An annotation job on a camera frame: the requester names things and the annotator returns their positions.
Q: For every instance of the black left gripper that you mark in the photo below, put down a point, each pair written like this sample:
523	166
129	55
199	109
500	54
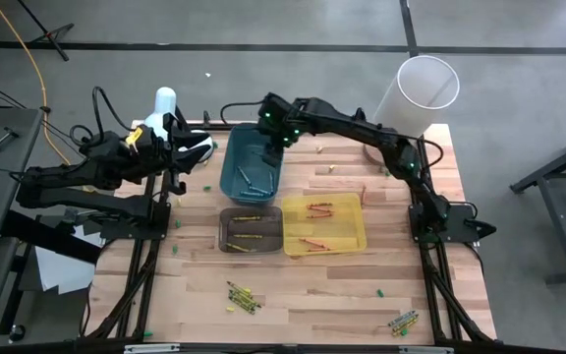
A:
155	147

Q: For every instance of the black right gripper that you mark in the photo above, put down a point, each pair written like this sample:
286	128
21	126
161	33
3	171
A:
278	120

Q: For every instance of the teal plastic bin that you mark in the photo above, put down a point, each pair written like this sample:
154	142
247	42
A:
236	147

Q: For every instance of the smoky grey translucent bin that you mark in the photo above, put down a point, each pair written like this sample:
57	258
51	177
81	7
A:
253	226

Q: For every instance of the yellow translucent plastic bin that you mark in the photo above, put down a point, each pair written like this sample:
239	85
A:
342	226

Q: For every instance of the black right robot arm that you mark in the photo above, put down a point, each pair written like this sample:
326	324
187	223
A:
352	125

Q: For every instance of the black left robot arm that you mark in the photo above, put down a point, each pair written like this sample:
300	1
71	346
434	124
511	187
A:
91	172

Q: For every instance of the white gooseneck desk lamp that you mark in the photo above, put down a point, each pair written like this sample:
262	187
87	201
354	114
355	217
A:
165	105

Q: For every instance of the yellow tape label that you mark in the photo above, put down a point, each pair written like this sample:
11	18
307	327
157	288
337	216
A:
134	137

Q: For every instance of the white cylinder shade table lamp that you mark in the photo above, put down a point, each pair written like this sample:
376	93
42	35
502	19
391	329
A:
420	93

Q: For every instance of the black tripod legs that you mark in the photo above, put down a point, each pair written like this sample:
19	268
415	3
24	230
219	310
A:
49	37

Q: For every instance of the white paper sheet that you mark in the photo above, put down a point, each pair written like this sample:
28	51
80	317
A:
62	270

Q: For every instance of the silver aluminium extrusion piece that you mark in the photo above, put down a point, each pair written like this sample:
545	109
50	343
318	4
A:
425	350
152	349

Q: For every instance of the yellow crayon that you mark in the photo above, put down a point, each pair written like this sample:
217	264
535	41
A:
407	328

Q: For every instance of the black round knob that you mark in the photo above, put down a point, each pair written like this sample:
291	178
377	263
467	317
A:
16	333

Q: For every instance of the dark metal side table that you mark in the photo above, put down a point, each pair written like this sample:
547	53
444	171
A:
560	221

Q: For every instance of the black aluminium rig frame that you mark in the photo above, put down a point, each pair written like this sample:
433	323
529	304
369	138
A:
288	344

